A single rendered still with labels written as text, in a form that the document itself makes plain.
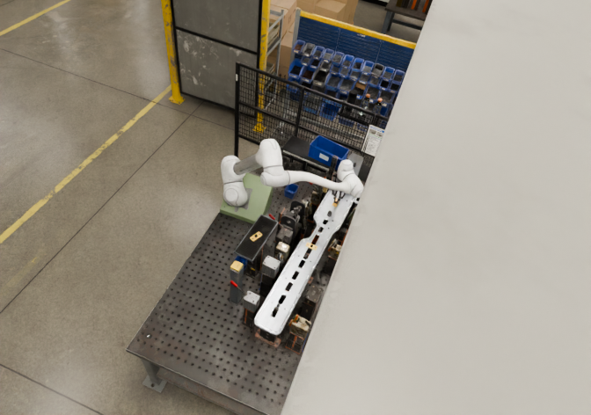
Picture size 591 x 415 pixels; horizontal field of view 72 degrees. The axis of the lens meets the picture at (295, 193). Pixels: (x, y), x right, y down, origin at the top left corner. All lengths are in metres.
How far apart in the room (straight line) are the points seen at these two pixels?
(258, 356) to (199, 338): 0.41
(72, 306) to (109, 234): 0.77
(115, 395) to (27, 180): 2.53
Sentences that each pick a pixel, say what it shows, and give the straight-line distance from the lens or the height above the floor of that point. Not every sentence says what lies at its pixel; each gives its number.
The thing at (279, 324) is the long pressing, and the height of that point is 1.00.
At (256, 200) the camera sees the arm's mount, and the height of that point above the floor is 0.86.
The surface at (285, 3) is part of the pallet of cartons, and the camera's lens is 6.08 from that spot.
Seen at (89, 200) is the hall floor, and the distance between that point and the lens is 4.74.
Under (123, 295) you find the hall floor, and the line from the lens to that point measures 4.00.
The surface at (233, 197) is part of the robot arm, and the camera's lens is 3.17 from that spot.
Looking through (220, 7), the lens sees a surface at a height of 1.44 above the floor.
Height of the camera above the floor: 3.43
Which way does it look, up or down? 48 degrees down
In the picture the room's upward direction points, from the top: 10 degrees clockwise
